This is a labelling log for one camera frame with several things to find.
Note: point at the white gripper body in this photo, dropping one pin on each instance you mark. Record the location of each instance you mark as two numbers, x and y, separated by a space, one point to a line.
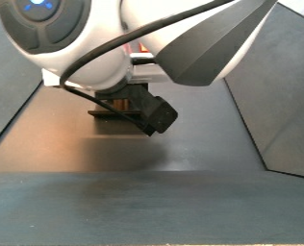
103 72

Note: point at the brown three prong object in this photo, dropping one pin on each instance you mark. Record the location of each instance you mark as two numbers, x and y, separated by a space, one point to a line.
121 104

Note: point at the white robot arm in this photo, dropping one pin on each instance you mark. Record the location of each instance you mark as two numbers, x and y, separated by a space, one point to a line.
78 38

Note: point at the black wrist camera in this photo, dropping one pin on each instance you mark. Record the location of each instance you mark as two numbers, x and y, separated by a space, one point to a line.
149 110

